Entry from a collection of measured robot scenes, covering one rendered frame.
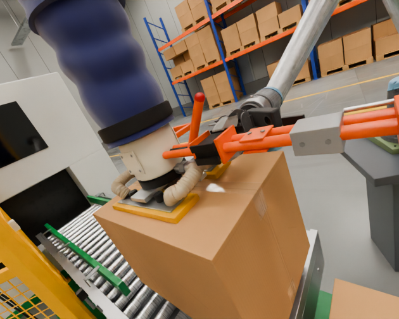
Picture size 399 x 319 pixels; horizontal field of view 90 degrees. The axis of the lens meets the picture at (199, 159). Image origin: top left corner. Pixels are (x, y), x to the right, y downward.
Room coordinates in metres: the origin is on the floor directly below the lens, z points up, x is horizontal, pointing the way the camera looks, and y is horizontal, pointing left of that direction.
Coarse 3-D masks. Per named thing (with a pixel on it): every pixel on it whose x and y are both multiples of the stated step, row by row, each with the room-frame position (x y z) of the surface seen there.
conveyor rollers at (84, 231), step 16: (96, 208) 2.02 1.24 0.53; (80, 224) 1.81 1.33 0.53; (96, 224) 1.66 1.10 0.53; (80, 240) 1.48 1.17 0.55; (96, 240) 1.39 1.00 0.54; (96, 256) 1.20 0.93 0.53; (112, 256) 1.11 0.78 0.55; (96, 272) 1.02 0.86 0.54; (112, 272) 0.99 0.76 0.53; (128, 272) 0.91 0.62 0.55; (144, 288) 0.76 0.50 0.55
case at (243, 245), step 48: (192, 192) 0.52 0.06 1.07; (240, 192) 0.42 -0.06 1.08; (288, 192) 0.50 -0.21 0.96; (144, 240) 0.44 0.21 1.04; (192, 240) 0.33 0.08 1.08; (240, 240) 0.32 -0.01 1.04; (288, 240) 0.44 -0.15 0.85; (192, 288) 0.36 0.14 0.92; (240, 288) 0.28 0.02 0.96; (288, 288) 0.38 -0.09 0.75
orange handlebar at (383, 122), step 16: (368, 112) 0.27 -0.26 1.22; (384, 112) 0.25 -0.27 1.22; (176, 128) 0.90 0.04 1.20; (256, 128) 0.39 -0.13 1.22; (272, 128) 0.37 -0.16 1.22; (288, 128) 0.34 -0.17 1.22; (352, 128) 0.24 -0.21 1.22; (368, 128) 0.23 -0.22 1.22; (384, 128) 0.22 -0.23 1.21; (224, 144) 0.40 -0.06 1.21; (240, 144) 0.37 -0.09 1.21; (256, 144) 0.34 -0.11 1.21; (272, 144) 0.32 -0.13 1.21; (288, 144) 0.31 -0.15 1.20
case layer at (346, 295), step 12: (336, 288) 0.44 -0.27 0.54; (348, 288) 0.43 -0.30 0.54; (360, 288) 0.42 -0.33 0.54; (336, 300) 0.41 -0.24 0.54; (348, 300) 0.40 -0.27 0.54; (360, 300) 0.39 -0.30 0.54; (372, 300) 0.38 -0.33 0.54; (384, 300) 0.36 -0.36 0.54; (396, 300) 0.35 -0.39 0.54; (336, 312) 0.38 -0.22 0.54; (348, 312) 0.37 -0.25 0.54; (360, 312) 0.36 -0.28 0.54; (372, 312) 0.35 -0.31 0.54; (384, 312) 0.34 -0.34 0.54; (396, 312) 0.33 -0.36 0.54
